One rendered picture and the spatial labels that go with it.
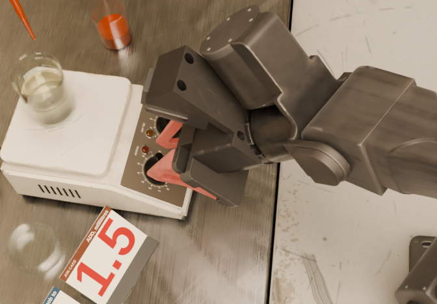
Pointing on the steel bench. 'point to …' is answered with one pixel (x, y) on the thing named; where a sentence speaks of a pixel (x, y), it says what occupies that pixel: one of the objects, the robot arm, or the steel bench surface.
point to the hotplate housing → (93, 186)
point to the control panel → (136, 178)
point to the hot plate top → (73, 129)
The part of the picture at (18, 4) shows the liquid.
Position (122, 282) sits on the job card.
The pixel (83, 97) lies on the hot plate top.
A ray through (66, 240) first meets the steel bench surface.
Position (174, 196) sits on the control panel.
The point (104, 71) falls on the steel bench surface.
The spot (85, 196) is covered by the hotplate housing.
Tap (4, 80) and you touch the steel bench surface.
